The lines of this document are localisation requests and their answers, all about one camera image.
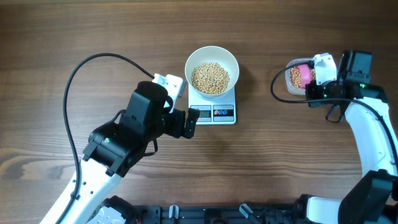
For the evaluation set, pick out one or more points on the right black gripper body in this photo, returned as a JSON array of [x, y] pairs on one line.
[[322, 91]]

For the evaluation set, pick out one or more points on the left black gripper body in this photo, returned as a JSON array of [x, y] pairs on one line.
[[173, 124]]

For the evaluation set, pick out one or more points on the pink plastic scoop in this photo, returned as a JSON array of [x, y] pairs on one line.
[[305, 75]]

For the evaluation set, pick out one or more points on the white bowl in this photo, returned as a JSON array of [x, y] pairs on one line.
[[213, 54]]

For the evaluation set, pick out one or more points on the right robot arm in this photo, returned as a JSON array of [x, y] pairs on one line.
[[365, 107]]

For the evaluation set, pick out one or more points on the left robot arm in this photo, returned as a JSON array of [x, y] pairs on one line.
[[116, 146]]

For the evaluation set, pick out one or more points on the white digital kitchen scale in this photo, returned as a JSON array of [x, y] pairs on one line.
[[214, 111]]

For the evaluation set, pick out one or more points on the soybeans in bowl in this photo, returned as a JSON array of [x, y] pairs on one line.
[[210, 78]]

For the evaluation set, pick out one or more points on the clear plastic container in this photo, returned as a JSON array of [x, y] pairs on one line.
[[290, 88]]

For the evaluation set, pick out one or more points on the soybeans in container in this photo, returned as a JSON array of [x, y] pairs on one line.
[[295, 77]]

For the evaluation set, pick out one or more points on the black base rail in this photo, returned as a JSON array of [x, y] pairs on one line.
[[117, 210]]

